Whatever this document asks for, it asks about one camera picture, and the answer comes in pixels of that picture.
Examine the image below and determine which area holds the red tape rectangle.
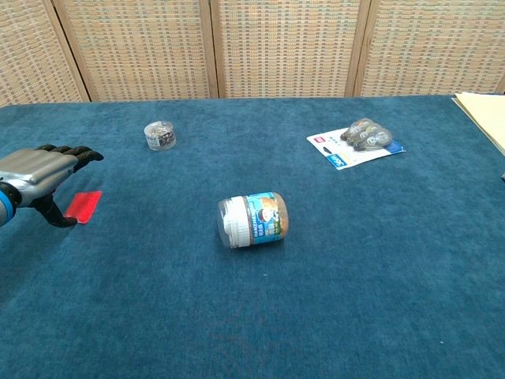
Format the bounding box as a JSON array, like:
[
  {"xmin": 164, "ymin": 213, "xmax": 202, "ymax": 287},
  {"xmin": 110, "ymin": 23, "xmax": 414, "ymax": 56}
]
[{"xmin": 64, "ymin": 190, "xmax": 103, "ymax": 225}]

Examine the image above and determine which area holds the correction tape blister pack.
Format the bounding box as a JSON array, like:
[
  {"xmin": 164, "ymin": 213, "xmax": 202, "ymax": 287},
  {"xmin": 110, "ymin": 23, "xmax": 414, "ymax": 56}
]
[{"xmin": 306, "ymin": 117, "xmax": 407, "ymax": 171}]

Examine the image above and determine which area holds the cream paper folder stack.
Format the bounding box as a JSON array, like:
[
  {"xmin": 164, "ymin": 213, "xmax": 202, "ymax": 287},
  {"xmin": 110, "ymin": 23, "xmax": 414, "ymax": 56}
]
[{"xmin": 451, "ymin": 92, "xmax": 505, "ymax": 156}]

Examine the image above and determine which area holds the blue velvet table cloth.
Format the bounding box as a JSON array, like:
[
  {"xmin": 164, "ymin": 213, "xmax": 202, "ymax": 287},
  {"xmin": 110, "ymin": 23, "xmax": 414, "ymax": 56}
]
[{"xmin": 0, "ymin": 94, "xmax": 505, "ymax": 379}]

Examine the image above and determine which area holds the clear tub of binder clips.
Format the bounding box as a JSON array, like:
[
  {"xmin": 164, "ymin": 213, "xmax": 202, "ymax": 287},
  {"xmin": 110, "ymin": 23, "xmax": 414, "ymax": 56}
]
[{"xmin": 143, "ymin": 121, "xmax": 178, "ymax": 152}]

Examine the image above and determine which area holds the woven wooden folding screen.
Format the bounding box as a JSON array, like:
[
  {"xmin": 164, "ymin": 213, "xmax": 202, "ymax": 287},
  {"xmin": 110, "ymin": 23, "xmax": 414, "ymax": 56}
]
[{"xmin": 0, "ymin": 0, "xmax": 505, "ymax": 107}]

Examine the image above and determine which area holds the plastic jar with blue label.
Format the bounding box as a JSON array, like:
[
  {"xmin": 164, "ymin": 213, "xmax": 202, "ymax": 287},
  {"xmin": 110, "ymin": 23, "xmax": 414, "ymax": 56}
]
[{"xmin": 215, "ymin": 191, "xmax": 290, "ymax": 250}]

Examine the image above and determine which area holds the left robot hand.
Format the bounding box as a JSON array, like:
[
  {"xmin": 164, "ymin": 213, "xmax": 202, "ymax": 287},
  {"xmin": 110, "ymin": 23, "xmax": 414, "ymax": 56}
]
[{"xmin": 0, "ymin": 144, "xmax": 105, "ymax": 229}]

